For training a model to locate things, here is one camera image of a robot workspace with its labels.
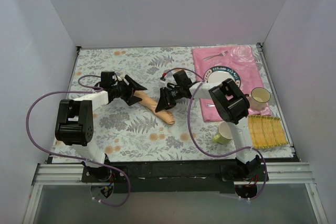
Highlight orange satin napkin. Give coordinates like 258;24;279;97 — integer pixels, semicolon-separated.
132;90;176;125

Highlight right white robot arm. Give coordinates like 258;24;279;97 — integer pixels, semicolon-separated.
155;68;264;181

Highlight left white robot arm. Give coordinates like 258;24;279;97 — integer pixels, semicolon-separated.
55;71;146;182

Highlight white plate green rim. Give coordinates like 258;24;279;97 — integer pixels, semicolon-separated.
204;66;241;88

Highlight yellow-green mug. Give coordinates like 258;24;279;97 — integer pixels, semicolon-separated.
212;122;233;145

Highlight silver fork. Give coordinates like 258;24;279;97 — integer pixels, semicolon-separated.
203;50;228;61

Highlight pink floral placemat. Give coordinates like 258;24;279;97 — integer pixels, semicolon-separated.
192;45;271;123

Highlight cream enamel mug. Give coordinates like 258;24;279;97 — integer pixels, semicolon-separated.
245;87;271;111

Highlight yellow woven bamboo basket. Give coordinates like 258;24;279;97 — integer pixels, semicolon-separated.
248;115;288;149

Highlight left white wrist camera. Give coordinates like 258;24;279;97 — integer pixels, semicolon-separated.
113;74;129;85

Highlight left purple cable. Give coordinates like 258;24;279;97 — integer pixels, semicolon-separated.
27;74;131;207

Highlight purple cable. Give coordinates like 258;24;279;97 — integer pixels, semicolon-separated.
27;74;131;207
160;68;268;201

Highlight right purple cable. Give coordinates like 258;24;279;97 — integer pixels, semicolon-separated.
160;68;268;201

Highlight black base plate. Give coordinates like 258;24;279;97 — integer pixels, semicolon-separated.
81;159;268;194

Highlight aluminium frame rail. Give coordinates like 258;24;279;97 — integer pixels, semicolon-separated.
23;160;328;223

